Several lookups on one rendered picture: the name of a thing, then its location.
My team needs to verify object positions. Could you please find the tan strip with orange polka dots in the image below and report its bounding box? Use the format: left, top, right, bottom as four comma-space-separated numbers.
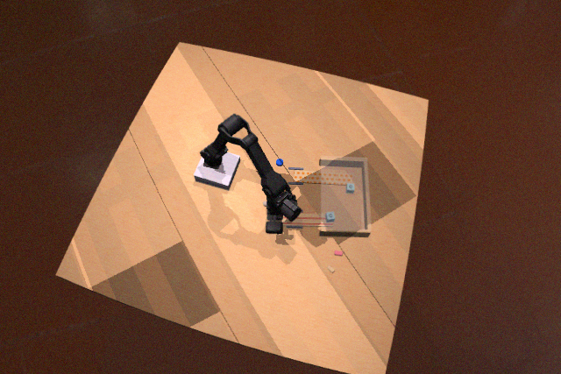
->
294, 170, 321, 184

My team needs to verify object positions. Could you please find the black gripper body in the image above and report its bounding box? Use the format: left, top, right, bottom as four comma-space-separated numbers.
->
266, 203, 283, 234

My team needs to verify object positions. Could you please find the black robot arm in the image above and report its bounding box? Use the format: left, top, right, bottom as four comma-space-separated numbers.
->
199, 114, 302, 222

